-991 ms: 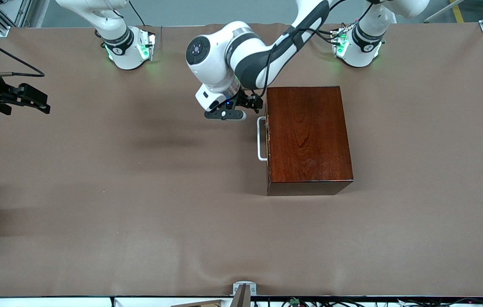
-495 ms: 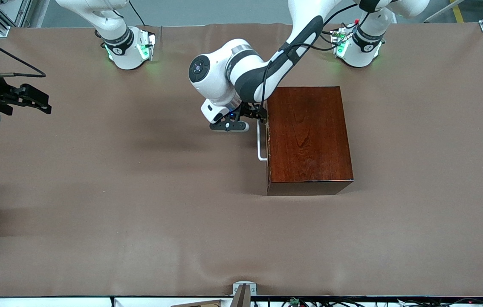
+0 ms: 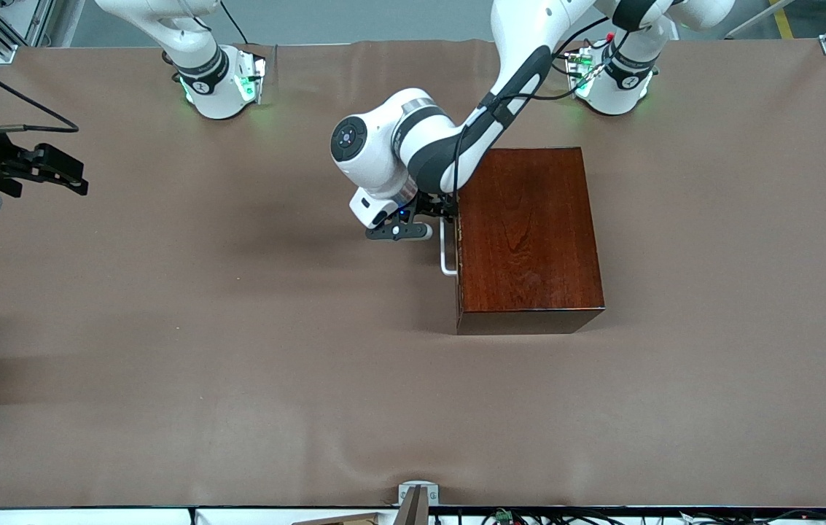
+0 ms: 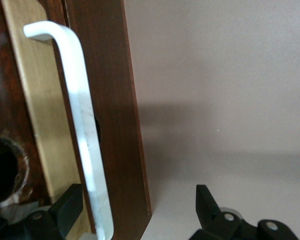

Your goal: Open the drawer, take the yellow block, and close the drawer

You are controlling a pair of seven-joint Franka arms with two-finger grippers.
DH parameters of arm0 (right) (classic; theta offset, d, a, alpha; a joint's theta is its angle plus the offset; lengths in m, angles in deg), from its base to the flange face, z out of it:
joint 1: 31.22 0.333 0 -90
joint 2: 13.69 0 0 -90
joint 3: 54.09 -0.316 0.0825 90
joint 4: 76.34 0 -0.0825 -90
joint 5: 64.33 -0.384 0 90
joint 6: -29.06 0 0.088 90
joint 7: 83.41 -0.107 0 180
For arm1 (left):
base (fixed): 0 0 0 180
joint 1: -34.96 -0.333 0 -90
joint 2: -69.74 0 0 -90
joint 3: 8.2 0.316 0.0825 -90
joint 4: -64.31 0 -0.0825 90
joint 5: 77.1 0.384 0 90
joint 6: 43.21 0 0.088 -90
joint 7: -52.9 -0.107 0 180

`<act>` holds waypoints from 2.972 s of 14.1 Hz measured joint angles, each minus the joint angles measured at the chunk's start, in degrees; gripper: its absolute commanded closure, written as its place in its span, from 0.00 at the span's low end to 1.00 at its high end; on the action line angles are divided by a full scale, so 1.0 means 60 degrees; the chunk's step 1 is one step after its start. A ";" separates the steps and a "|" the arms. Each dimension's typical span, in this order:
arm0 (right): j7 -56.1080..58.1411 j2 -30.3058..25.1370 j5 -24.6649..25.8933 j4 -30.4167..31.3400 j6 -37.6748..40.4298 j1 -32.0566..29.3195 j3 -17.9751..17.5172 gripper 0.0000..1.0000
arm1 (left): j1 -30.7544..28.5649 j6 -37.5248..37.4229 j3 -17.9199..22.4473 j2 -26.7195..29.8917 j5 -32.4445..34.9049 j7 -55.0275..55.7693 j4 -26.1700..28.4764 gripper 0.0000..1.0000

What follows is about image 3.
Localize light wood drawer white handle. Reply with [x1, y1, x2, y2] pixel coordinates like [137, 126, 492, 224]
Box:
[439, 216, 465, 311]

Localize dark red wooden cabinet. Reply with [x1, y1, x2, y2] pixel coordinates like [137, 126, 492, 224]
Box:
[454, 147, 606, 336]

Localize brown table mat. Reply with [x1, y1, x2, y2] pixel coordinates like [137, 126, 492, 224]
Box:
[0, 39, 826, 510]

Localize light wooden board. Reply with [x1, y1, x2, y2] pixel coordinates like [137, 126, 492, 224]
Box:
[292, 512, 381, 525]

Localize yellow floor tape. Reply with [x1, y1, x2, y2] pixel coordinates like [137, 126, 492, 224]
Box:
[768, 0, 797, 42]

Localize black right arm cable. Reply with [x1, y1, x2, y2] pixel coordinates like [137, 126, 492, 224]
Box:
[0, 36, 81, 135]

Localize black base cables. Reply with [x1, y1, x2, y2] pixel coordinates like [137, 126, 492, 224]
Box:
[550, 32, 615, 82]

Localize black base cable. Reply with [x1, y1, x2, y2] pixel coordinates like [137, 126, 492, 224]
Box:
[219, 0, 250, 46]

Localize grey metal bracket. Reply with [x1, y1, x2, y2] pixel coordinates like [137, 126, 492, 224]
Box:
[397, 481, 440, 525]

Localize bundle of black cables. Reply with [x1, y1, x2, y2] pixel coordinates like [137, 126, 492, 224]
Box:
[431, 507, 826, 525]

